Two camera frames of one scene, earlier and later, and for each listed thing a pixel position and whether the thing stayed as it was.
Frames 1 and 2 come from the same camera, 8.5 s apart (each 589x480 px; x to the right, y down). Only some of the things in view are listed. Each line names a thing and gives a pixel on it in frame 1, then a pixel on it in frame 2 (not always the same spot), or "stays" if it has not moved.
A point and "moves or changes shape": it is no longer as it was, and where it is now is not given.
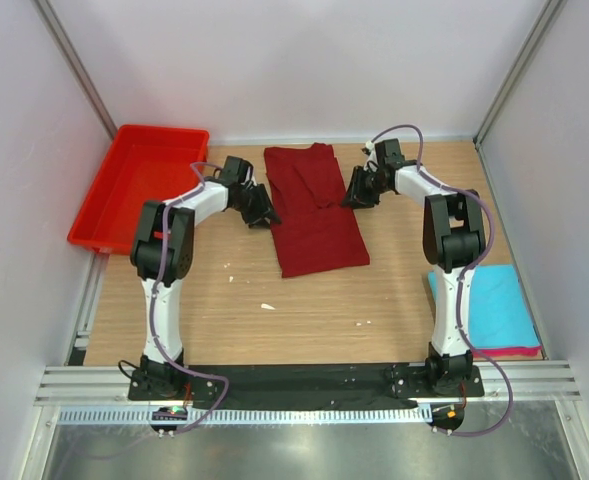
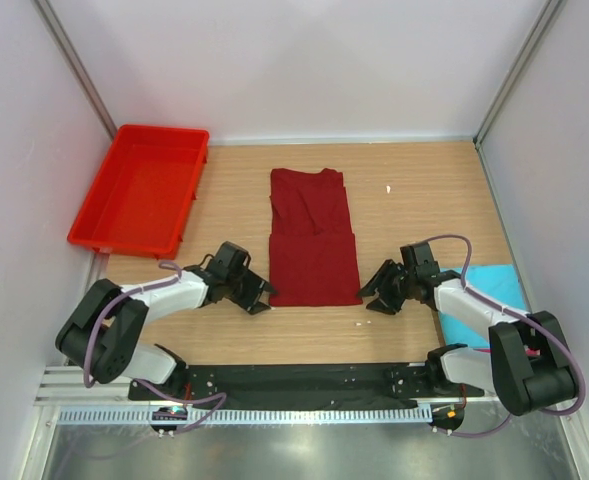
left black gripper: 257,220 to 257,307
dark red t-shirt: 315,230 moves or changes shape
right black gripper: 355,197 to 380,277
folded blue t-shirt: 499,313 stays
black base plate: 299,386 stays
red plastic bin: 146,163 stays
